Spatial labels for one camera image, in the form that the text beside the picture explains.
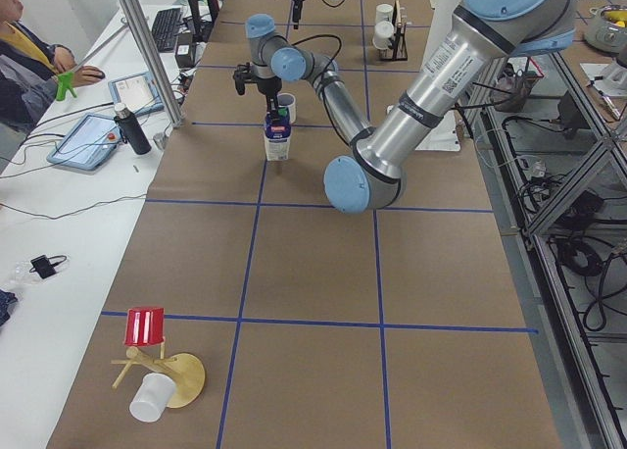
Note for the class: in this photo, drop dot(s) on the white mug grey inside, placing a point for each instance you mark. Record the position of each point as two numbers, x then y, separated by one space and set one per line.
288 101

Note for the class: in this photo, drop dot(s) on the blue white milk carton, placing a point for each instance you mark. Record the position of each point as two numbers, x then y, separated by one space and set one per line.
277 132

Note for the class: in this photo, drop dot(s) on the red cup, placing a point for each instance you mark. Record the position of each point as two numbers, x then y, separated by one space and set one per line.
144 326

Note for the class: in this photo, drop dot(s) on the white cup by tree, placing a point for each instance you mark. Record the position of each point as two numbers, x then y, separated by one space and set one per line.
152 397

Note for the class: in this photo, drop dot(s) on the upper white mug on rack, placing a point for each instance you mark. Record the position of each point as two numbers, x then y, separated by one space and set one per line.
383 12

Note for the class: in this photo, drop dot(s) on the white mug on rack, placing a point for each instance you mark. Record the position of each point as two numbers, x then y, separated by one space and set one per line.
383 34
383 12

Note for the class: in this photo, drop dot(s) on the lower white mug on rack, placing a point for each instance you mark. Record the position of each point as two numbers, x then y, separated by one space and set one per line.
383 34

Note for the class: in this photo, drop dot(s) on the black box on desk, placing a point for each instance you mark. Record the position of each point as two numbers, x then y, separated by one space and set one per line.
185 50

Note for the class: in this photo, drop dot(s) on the black keyboard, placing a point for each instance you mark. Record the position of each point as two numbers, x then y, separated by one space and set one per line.
165 28

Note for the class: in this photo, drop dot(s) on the far teach pendant tablet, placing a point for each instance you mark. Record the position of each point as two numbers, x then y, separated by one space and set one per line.
137 92

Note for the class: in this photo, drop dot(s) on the teach pendant tablet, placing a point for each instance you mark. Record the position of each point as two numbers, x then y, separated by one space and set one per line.
137 92
88 145

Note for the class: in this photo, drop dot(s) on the black water bottle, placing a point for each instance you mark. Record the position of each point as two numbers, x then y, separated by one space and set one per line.
130 129

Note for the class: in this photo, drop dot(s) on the near teach pendant tablet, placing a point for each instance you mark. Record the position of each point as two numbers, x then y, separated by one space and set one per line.
88 145

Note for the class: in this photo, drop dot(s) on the green clamp toy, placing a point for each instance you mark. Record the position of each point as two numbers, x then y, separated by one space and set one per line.
65 85

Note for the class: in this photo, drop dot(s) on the seated person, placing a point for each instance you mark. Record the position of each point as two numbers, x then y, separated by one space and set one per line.
29 68

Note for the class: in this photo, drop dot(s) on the small black device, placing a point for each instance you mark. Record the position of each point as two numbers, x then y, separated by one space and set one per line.
46 266

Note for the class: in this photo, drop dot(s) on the wooden mug tree stand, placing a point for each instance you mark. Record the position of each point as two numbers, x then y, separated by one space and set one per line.
186 370

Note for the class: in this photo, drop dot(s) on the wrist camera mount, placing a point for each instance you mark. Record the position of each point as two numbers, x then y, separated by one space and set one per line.
242 76

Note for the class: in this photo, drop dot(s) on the aluminium frame post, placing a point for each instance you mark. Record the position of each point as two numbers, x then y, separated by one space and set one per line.
143 38

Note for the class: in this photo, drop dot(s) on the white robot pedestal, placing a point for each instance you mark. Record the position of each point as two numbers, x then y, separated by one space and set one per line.
444 137

